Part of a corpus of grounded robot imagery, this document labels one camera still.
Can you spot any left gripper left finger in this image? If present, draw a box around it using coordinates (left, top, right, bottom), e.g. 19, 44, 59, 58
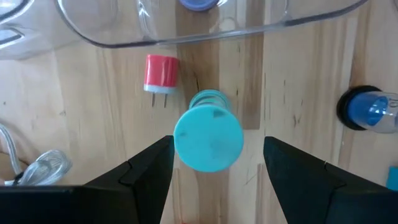
73, 135, 176, 224

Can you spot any teal rectangular block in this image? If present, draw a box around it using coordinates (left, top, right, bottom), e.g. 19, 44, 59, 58
386, 166, 398, 191

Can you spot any purple sand timer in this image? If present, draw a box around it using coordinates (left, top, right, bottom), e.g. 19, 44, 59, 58
178, 0, 220, 12

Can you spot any black blue sand timer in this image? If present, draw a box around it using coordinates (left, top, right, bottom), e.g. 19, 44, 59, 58
336, 85, 398, 134

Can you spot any pink small plug charger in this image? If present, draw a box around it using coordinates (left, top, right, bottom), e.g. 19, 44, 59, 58
143, 54, 180, 108

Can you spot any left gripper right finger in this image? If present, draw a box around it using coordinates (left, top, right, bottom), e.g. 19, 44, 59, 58
262, 136, 398, 224

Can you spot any clear plastic bin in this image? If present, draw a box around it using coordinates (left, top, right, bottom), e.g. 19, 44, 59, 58
0, 0, 63, 62
55, 0, 371, 49

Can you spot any teal sand timer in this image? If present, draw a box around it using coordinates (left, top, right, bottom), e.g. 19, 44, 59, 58
173, 89, 245, 174

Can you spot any clear coiled lamp cable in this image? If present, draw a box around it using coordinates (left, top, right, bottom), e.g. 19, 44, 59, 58
0, 123, 73, 187

